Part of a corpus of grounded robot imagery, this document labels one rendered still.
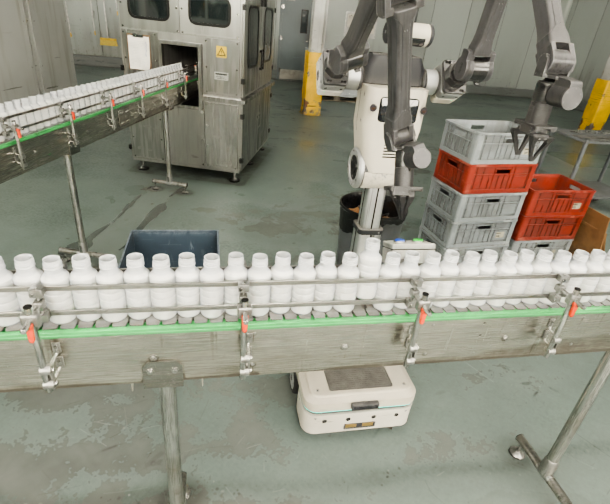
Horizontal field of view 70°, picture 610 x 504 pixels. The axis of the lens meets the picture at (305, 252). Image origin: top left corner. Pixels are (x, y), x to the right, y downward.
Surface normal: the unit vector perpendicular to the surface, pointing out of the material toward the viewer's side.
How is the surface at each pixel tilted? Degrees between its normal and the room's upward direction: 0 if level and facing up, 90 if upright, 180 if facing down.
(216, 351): 90
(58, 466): 0
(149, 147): 91
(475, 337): 90
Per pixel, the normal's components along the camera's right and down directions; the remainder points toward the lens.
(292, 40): 0.18, 0.49
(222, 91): -0.13, 0.47
